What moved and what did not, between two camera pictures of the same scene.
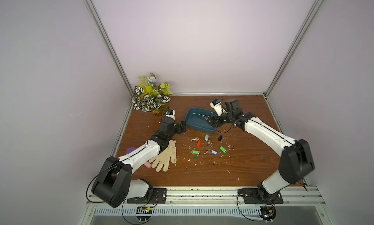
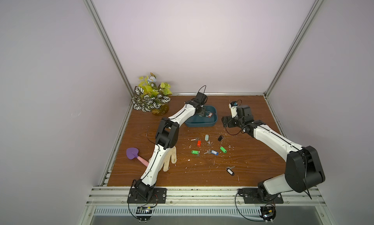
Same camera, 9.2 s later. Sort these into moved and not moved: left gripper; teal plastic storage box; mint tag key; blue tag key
Moved: left gripper; teal plastic storage box
Not moved: blue tag key; mint tag key
